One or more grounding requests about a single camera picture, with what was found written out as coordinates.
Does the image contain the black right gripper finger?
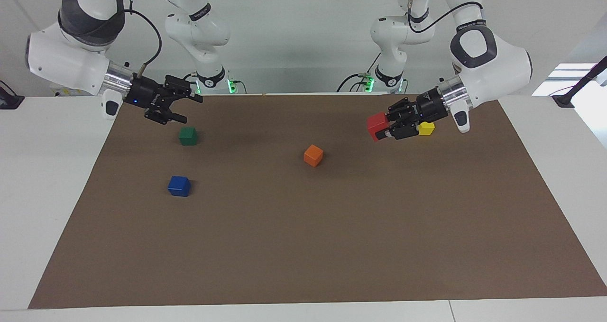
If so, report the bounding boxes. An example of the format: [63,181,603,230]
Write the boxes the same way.
[164,75,204,104]
[144,104,188,125]

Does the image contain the black table clamp mount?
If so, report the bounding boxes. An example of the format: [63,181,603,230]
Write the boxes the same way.
[0,80,25,110]

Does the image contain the brown table mat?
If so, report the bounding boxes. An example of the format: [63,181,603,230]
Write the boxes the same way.
[28,93,607,309]

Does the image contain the black angled stand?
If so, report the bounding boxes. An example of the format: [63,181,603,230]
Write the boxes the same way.
[552,55,607,108]

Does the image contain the black base cable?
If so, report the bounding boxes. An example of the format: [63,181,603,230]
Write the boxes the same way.
[178,73,199,95]
[337,52,382,93]

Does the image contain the blue wooden block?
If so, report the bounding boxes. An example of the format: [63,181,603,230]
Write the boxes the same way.
[167,175,192,197]

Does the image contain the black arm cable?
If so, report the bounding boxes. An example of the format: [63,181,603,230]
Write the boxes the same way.
[407,0,484,33]
[124,0,163,76]

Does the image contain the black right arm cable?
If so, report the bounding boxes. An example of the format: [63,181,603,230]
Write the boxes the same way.
[124,0,163,76]

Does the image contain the orange wooden block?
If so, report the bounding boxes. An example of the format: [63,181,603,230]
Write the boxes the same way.
[303,144,324,167]

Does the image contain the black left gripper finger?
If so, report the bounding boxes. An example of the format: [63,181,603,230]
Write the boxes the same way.
[381,121,422,140]
[386,98,421,119]

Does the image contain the white wall socket box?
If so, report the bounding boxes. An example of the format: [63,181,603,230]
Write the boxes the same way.
[49,83,79,97]

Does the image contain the red wooden block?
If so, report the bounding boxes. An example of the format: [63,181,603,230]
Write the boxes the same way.
[367,112,390,142]

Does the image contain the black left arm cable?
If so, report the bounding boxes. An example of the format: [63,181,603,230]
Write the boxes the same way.
[407,0,484,33]

